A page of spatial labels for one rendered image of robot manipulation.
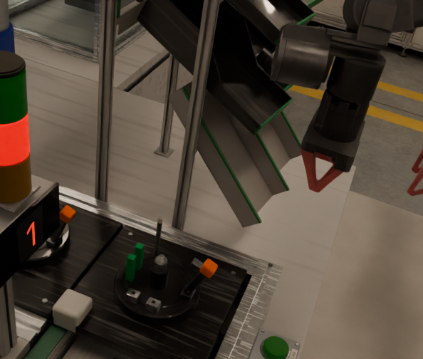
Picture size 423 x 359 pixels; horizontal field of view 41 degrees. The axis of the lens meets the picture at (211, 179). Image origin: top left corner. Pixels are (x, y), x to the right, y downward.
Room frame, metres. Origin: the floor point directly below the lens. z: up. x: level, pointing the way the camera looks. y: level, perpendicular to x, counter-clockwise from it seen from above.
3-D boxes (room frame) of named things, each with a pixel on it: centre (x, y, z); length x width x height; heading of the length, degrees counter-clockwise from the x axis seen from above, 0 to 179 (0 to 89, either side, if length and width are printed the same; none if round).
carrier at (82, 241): (0.69, 0.29, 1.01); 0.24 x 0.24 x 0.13; 76
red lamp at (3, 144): (0.47, 0.22, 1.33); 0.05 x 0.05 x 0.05
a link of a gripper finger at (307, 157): (0.65, -0.15, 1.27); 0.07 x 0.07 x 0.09; 75
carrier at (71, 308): (0.63, 0.05, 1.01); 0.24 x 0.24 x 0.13; 76
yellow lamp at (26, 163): (0.47, 0.22, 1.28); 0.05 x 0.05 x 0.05
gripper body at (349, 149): (0.63, -0.14, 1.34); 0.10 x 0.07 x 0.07; 165
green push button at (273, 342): (0.56, -0.15, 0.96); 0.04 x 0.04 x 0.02
